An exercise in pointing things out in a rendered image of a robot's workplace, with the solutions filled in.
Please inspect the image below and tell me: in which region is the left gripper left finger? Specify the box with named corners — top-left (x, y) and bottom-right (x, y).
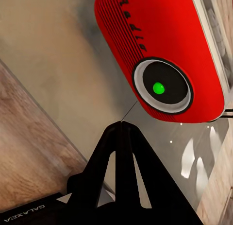
top-left (56, 121), bottom-right (129, 225)

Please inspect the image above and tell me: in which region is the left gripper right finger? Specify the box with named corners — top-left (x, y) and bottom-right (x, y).
top-left (122, 121), bottom-right (204, 225)

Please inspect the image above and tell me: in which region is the radio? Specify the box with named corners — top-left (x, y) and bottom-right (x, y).
top-left (94, 0), bottom-right (233, 123)

